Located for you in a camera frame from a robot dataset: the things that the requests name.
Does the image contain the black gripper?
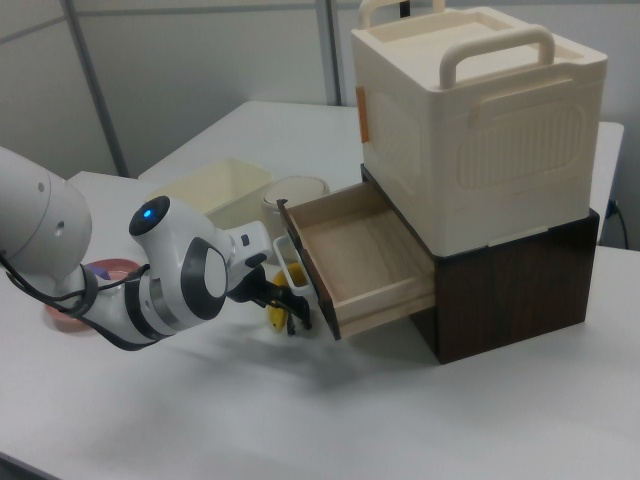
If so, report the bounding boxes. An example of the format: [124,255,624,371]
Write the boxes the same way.
[227,266,314,336]

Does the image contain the yellow toy banana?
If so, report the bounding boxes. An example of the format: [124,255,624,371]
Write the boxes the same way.
[267,263,307,334]

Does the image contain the dark wood drawer cabinet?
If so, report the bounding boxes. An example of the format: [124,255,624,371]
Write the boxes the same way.
[359,163,601,365]

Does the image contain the small white lidded bin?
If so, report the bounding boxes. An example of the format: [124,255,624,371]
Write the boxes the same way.
[259,174,332,242]

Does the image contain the cream open plastic box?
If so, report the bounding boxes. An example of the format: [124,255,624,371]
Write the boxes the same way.
[148,156,275,237]

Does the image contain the pink round plate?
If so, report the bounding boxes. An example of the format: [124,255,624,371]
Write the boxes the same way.
[43,257,142,334]

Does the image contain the wooden drawer with white handle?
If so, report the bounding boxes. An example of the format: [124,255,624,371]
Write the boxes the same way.
[272,180,437,343]

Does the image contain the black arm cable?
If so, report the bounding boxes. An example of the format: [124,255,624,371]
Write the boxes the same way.
[0,252,152,353]

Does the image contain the cream plastic cabinet with handles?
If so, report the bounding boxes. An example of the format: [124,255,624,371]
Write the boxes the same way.
[349,0,609,259]

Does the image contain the black power cable with plug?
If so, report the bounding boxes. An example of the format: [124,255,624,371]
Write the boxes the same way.
[605,198,630,249]

